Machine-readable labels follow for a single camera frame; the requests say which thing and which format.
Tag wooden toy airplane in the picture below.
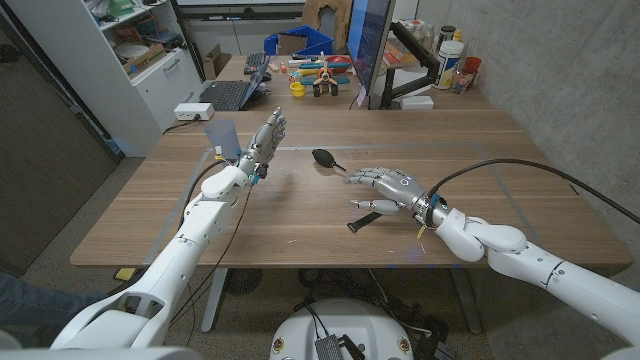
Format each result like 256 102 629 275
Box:
298 51 352 98

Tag computer monitor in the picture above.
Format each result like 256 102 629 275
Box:
345 0 397 97

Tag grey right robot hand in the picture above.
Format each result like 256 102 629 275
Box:
343 166 447 227

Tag brown cardboard box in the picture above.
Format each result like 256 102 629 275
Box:
201 43 233 80

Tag grey table leg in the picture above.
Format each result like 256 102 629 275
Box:
448 267 484 336
200 268 229 334

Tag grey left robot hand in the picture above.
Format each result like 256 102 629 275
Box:
233 106 288 185

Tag open black laptop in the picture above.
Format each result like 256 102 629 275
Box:
199 54 272 112

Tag white power strip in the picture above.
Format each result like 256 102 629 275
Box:
173 102 215 122

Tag black keyboard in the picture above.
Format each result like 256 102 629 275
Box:
243 51 274 76

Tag clear glass jar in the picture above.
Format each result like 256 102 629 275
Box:
451 67 476 95

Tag flat white box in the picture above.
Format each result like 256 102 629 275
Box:
399 95 435 111

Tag black floor fan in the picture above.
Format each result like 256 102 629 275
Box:
224 268 264 297

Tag white wipes canister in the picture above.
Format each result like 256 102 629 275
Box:
433 39 465 91

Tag dark lidded bottle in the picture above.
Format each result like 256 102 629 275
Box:
438 24 457 51

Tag white robot torso base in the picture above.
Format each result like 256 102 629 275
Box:
269 298 415 360

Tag translucent blue plastic cup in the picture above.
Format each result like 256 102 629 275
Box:
203 118 243 162

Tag person leg in jeans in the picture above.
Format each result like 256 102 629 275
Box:
0 272 109 347

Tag white shelf cabinet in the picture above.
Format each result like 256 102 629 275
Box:
4 0 207 159

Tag colourful product boxes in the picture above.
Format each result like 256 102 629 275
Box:
382 40 419 70

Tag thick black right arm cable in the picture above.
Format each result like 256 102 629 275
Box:
426 157 640 226

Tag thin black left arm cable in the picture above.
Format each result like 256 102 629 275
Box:
168 185 253 326

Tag blue plastic bin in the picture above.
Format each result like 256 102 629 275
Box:
263 23 335 57

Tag red bowl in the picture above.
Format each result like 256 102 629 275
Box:
325 54 353 75

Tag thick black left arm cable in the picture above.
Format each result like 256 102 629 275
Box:
177 159 229 231

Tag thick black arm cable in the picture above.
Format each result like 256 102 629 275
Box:
177 159 229 231
426 157 640 226

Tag black velcro strap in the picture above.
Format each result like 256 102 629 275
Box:
347 211 384 234

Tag black rubber air blower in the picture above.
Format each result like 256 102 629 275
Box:
311 148 347 173

